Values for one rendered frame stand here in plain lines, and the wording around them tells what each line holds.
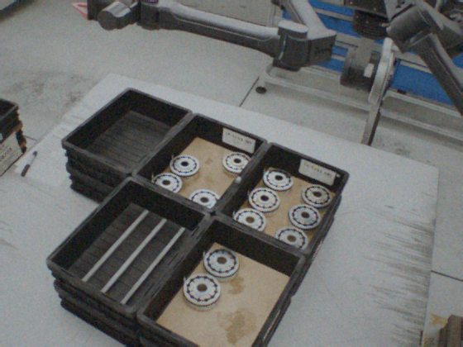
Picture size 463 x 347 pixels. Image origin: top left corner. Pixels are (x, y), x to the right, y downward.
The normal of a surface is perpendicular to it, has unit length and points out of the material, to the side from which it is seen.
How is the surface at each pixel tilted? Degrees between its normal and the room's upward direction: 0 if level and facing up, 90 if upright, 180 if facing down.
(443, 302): 0
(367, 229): 0
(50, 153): 0
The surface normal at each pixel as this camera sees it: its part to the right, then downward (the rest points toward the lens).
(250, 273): 0.08, -0.73
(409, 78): -0.35, 0.62
